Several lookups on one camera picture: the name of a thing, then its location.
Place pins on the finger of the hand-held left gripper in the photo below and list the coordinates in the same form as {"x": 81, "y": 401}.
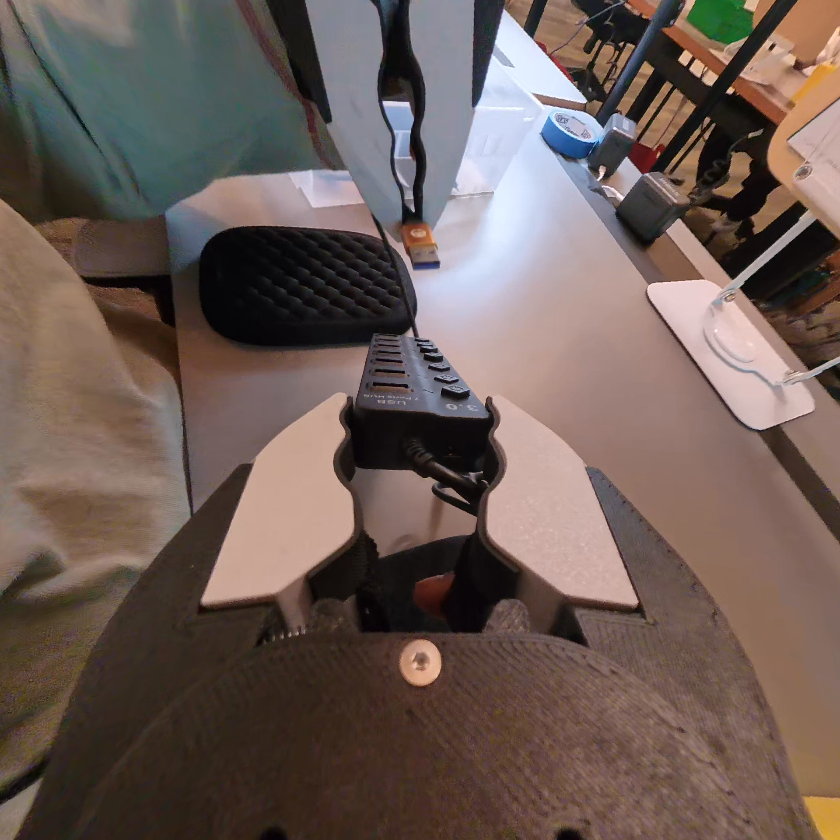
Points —
{"x": 354, "y": 98}
{"x": 449, "y": 79}

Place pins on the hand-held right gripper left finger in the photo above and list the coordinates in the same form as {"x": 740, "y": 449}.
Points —
{"x": 289, "y": 525}

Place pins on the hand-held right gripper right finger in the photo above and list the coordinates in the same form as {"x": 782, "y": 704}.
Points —
{"x": 558, "y": 531}

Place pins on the black USB hub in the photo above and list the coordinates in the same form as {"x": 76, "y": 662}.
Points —
{"x": 384, "y": 439}

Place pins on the person's left forearm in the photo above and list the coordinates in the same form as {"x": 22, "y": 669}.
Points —
{"x": 164, "y": 98}

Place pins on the clear plastic organiser box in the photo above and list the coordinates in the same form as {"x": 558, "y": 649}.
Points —
{"x": 499, "y": 131}

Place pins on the blue tape roll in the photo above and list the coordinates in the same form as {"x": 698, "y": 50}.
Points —
{"x": 558, "y": 143}

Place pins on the small grey power adapter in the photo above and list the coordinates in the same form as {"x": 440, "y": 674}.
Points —
{"x": 613, "y": 148}

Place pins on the black tripod stand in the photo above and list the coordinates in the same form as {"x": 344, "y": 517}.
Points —
{"x": 638, "y": 65}

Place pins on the black quilted wrist rest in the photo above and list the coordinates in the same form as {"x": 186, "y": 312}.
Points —
{"x": 295, "y": 289}

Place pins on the person's pale clothing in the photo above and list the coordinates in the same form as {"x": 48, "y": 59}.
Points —
{"x": 79, "y": 459}

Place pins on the large grey power adapter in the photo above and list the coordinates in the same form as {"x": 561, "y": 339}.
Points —
{"x": 649, "y": 207}

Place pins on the wooden sign stand white base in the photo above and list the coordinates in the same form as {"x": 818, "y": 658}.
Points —
{"x": 695, "y": 328}

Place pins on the wooden work table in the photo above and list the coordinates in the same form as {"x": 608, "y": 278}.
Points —
{"x": 722, "y": 72}

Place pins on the small green bin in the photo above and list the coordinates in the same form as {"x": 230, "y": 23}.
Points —
{"x": 718, "y": 19}

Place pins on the printed instruction sheet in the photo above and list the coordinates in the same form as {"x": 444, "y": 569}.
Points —
{"x": 820, "y": 151}

